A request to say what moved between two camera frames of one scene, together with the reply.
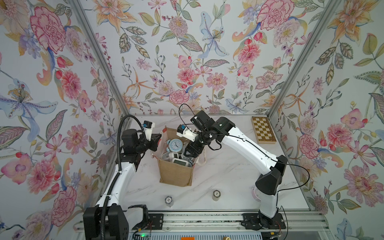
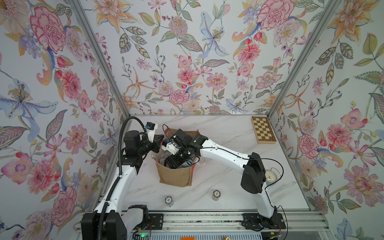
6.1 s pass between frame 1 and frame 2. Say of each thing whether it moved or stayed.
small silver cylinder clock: stayed
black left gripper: stayed
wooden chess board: stayed
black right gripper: moved
